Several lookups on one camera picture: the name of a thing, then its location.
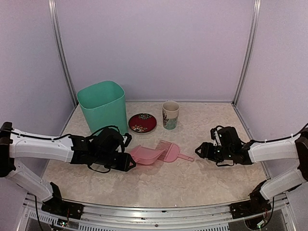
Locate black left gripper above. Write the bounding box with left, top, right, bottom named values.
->
left=95, top=151, right=136, bottom=171

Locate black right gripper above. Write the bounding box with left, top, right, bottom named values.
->
left=195, top=142, right=233, bottom=162

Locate pink dustpan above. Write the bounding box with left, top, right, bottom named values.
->
left=129, top=145, right=164, bottom=165

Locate pink hand brush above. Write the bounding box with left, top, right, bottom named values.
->
left=155, top=140, right=194, bottom=163

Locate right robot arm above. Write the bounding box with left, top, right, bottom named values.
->
left=195, top=126, right=308, bottom=214

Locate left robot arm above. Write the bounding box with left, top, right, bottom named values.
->
left=0, top=122, right=136, bottom=214

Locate red floral round plate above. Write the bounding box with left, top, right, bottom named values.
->
left=128, top=113, right=157, bottom=133

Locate beige printed cup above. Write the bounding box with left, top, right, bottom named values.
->
left=162, top=101, right=180, bottom=130

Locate mint green waste bin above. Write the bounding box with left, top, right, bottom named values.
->
left=77, top=81, right=128, bottom=134

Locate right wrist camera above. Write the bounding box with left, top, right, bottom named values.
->
left=210, top=125, right=224, bottom=146

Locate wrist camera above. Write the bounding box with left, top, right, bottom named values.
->
left=120, top=133, right=132, bottom=153
left=210, top=125, right=224, bottom=146

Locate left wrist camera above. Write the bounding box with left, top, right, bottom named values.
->
left=120, top=133, right=132, bottom=153

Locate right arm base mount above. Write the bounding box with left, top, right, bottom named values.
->
left=230, top=181, right=272, bottom=219

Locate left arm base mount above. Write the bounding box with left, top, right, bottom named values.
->
left=41, top=182, right=84, bottom=220

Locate aluminium front rail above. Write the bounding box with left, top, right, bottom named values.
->
left=21, top=192, right=292, bottom=231

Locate right aluminium corner post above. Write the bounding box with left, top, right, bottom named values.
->
left=232, top=0, right=261, bottom=107

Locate aluminium corner post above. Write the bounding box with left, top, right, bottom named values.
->
left=48, top=0, right=78, bottom=108
left=232, top=0, right=261, bottom=107

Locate left aluminium corner post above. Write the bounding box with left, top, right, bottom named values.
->
left=48, top=0, right=78, bottom=108

